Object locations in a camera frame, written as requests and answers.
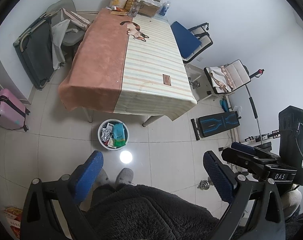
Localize white-legged table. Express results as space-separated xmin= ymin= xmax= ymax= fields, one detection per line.
xmin=82 ymin=106 xmax=165 ymax=128

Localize white cloth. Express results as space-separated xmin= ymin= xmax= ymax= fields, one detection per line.
xmin=51 ymin=7 xmax=92 ymax=71

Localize black and blue weight bench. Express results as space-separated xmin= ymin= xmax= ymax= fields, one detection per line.
xmin=190 ymin=111 xmax=242 ymax=141

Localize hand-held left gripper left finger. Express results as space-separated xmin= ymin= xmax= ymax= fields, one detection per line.
xmin=20 ymin=151 xmax=104 ymax=240

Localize metal dumbbell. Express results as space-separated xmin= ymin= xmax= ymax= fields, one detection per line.
xmin=197 ymin=177 xmax=213 ymax=191
xmin=189 ymin=77 xmax=202 ymax=89

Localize red flat packets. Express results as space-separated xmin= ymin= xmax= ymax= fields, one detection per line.
xmin=109 ymin=7 xmax=128 ymax=16

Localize white side cabinet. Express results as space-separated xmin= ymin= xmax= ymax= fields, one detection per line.
xmin=185 ymin=64 xmax=215 ymax=101

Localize pink suitcase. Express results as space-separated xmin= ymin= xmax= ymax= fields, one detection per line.
xmin=0 ymin=88 xmax=31 ymax=132

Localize chair with cream cushions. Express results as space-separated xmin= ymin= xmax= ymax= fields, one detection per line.
xmin=204 ymin=59 xmax=251 ymax=96

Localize water bottle with blue label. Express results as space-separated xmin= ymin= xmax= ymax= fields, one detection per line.
xmin=159 ymin=1 xmax=171 ymax=17

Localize brown cardboard box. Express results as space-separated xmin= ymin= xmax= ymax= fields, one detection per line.
xmin=138 ymin=0 xmax=162 ymax=17

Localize red cardboard box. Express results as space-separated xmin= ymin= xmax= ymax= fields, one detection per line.
xmin=2 ymin=206 xmax=24 ymax=240

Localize chair with blue cushion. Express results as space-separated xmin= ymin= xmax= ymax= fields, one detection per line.
xmin=170 ymin=21 xmax=214 ymax=63

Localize teal snack bag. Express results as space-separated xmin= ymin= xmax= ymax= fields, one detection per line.
xmin=112 ymin=123 xmax=127 ymax=148

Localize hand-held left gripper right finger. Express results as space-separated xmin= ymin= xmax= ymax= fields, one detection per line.
xmin=203 ymin=151 xmax=286 ymax=240

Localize white trash bin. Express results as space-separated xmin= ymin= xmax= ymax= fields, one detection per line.
xmin=98 ymin=119 xmax=129 ymax=152

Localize black cable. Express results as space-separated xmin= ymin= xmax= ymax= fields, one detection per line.
xmin=295 ymin=122 xmax=303 ymax=168

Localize person's dark fleece robe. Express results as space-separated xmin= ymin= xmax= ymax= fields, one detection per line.
xmin=86 ymin=183 xmax=303 ymax=240

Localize grey chair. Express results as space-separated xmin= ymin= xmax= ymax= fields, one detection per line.
xmin=46 ymin=0 xmax=91 ymax=47

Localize clear glass bottle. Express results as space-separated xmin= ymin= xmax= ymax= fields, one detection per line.
xmin=129 ymin=2 xmax=140 ymax=18

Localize person's right forearm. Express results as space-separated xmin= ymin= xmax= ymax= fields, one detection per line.
xmin=283 ymin=184 xmax=303 ymax=218

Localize exercise bar with red end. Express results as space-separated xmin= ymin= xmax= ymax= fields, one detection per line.
xmin=245 ymin=68 xmax=265 ymax=137

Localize teal slippers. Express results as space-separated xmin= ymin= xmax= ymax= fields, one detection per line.
xmin=220 ymin=99 xmax=232 ymax=112

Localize dark folding bed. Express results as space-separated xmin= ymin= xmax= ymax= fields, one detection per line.
xmin=13 ymin=17 xmax=60 ymax=90

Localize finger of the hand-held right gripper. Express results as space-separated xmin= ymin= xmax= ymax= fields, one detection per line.
xmin=231 ymin=142 xmax=282 ymax=162
xmin=221 ymin=148 xmax=267 ymax=173

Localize pink and striped tablecloth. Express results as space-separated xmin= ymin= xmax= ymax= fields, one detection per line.
xmin=58 ymin=7 xmax=198 ymax=121

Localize silver foil blister pack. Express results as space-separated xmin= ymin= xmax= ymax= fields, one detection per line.
xmin=100 ymin=128 xmax=113 ymax=143

